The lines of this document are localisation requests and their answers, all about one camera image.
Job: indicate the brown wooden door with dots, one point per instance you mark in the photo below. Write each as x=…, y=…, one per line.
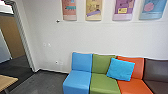
x=11, y=36

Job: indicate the blue sofa seat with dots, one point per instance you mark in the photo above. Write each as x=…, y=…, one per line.
x=78, y=78

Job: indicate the green sofa seat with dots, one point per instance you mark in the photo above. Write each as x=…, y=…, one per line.
x=101, y=83

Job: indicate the blue cushion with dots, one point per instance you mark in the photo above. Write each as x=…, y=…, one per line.
x=120, y=69

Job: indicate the orange sofa seat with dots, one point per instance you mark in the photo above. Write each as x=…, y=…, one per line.
x=133, y=86

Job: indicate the brown sofa seat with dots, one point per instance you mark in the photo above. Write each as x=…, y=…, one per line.
x=156, y=71

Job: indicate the wooden desk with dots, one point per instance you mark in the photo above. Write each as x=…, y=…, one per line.
x=7, y=81

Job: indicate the white wall outlet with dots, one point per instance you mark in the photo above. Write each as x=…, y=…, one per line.
x=58, y=62

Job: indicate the small dark wall fixture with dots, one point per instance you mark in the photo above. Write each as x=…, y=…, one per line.
x=57, y=21

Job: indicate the white light switch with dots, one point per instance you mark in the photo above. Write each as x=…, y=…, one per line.
x=46, y=44

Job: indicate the yellow wall poster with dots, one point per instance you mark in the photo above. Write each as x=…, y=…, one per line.
x=94, y=9

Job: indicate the pink wall poster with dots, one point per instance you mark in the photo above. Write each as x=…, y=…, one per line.
x=69, y=9

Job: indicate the purple wall poster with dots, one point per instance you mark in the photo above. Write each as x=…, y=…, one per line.
x=123, y=9

